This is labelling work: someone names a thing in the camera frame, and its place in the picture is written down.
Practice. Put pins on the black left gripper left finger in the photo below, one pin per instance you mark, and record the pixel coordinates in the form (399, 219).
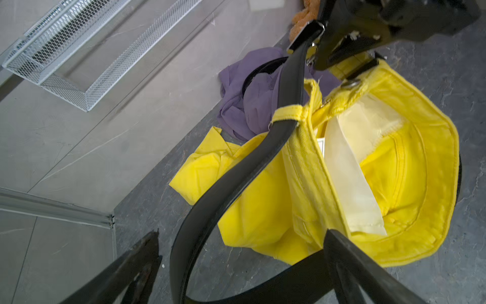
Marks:
(132, 275)

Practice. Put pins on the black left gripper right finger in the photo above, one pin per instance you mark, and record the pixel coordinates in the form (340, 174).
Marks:
(353, 273)

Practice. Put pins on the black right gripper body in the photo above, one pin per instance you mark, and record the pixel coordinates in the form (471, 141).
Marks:
(352, 27)

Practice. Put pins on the black leather belt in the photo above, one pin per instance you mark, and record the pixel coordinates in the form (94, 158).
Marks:
(217, 174)

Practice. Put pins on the yellow trousers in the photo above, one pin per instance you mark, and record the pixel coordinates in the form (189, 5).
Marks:
(378, 162)

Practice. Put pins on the brown teddy bear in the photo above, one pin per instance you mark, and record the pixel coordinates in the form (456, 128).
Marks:
(307, 14)

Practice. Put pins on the purple garment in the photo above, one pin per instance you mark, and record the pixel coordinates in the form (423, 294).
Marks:
(245, 116)

